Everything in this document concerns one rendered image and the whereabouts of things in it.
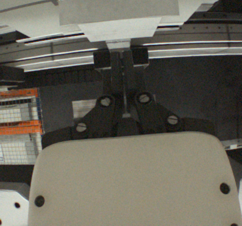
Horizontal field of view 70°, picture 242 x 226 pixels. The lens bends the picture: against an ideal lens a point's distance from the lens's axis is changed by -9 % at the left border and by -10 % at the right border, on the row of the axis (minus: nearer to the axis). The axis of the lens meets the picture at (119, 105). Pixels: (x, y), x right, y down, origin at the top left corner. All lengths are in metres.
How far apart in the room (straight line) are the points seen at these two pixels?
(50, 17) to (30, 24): 0.02
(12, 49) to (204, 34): 0.50
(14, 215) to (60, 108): 0.57
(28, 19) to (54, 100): 0.62
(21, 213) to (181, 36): 0.47
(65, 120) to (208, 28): 0.59
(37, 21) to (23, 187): 0.19
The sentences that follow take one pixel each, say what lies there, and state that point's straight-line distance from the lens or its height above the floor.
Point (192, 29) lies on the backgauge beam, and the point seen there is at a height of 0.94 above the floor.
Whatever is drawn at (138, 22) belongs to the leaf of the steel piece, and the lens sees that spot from 0.21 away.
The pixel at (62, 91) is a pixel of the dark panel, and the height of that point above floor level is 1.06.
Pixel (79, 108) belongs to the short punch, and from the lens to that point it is 0.23.
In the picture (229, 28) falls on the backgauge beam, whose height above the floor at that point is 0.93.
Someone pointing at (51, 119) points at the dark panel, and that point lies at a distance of 0.80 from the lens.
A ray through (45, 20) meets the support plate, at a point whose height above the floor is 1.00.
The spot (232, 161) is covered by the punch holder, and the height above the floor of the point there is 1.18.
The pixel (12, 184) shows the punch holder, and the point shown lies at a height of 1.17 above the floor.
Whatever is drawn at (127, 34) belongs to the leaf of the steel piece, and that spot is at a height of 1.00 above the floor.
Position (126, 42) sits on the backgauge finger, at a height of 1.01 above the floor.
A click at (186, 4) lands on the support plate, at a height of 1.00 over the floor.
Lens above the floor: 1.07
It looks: 5 degrees up
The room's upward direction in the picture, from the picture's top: 175 degrees clockwise
